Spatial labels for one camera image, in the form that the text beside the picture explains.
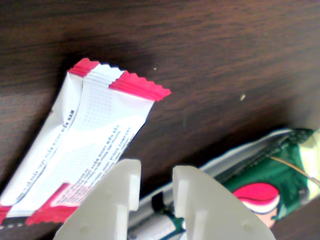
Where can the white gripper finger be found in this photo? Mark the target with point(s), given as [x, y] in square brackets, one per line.
[105, 207]
[215, 212]

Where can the green cartoon snack stick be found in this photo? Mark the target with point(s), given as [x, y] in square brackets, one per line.
[270, 170]

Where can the red and white candy wrapper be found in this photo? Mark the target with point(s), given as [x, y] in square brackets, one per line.
[95, 130]

